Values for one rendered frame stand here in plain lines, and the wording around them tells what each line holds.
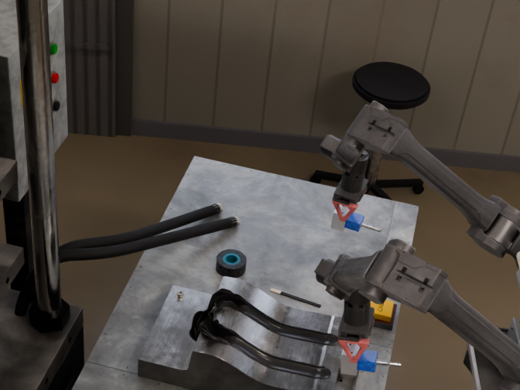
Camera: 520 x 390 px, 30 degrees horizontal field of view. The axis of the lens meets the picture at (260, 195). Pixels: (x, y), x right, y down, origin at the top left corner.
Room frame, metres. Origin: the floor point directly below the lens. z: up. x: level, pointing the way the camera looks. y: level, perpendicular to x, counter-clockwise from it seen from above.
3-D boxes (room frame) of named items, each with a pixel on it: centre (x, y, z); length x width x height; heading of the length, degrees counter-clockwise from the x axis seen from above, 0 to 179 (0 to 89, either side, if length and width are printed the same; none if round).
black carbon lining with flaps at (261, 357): (1.58, -0.05, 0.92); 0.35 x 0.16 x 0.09; 80
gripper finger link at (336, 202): (2.01, -0.23, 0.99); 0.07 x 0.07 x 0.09; 72
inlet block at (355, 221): (2.02, -0.27, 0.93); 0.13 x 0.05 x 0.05; 72
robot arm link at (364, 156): (2.03, -0.23, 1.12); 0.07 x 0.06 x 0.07; 53
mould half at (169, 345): (1.60, -0.03, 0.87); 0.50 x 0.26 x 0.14; 80
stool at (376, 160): (3.35, -0.46, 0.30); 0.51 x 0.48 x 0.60; 93
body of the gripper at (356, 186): (2.03, -0.23, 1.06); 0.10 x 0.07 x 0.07; 162
